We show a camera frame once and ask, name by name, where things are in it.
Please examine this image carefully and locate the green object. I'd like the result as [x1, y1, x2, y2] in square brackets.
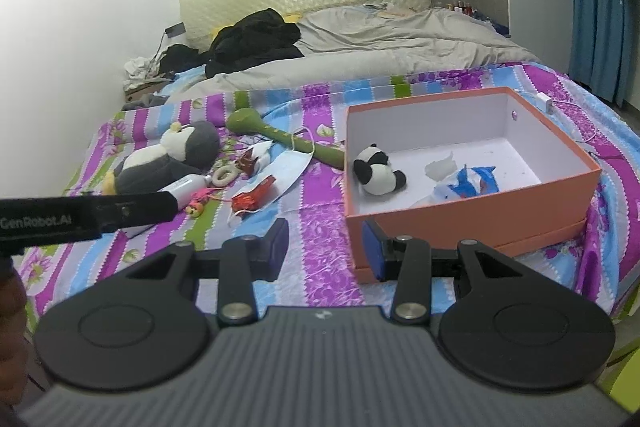
[599, 346, 640, 410]

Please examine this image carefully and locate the person's left forearm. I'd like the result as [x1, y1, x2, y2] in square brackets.
[0, 257, 32, 410]

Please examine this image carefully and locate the yellow pillow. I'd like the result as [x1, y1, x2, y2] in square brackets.
[210, 12, 302, 38]

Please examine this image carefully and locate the blue curtain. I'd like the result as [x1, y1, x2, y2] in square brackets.
[563, 0, 640, 108]

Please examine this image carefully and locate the white spray bottle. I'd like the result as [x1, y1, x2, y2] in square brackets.
[119, 174, 207, 241]

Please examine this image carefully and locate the pink orange keychain toy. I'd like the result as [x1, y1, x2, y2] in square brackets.
[184, 186, 211, 216]

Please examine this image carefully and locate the red foil packet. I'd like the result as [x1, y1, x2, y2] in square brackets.
[230, 175, 279, 214]

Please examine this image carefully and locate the white charger with cable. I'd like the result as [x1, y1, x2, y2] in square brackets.
[536, 93, 602, 142]

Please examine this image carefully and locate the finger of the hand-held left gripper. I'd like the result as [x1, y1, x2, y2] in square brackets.
[97, 194, 182, 234]

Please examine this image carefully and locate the striped floral bedsheet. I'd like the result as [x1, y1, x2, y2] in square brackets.
[9, 61, 640, 324]

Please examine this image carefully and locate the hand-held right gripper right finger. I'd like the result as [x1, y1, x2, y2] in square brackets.
[361, 218, 524, 324]

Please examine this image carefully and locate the blue face mask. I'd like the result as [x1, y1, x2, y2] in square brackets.
[249, 127, 318, 204]

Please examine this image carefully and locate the green massage stick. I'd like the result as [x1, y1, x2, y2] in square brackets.
[225, 106, 347, 170]

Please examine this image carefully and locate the group of small bottles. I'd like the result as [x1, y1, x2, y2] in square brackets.
[446, 0, 482, 16]

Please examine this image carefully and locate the pale wooden ring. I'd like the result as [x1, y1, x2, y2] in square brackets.
[209, 165, 239, 187]

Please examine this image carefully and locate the grey white penguin plush toy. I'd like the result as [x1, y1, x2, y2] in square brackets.
[102, 120, 221, 196]

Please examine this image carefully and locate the panda plush toy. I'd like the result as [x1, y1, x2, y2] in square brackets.
[352, 143, 408, 196]

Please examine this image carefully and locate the white crumpled garment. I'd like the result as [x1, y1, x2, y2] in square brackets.
[123, 55, 162, 90]

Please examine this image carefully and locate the pink cardboard box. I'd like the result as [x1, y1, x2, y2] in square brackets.
[343, 86, 601, 286]

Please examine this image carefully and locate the blue red snack bag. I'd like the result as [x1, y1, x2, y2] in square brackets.
[432, 163, 499, 201]

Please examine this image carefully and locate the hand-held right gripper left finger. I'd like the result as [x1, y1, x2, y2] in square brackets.
[122, 217, 291, 327]

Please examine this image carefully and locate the grey duvet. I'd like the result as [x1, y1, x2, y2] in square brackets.
[164, 6, 542, 101]

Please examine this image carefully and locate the brown cardboard box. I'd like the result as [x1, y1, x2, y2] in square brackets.
[123, 78, 172, 104]

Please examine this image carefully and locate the black garment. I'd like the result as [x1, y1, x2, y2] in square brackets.
[157, 44, 212, 74]

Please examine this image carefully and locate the black jacket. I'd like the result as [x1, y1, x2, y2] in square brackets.
[204, 7, 305, 78]

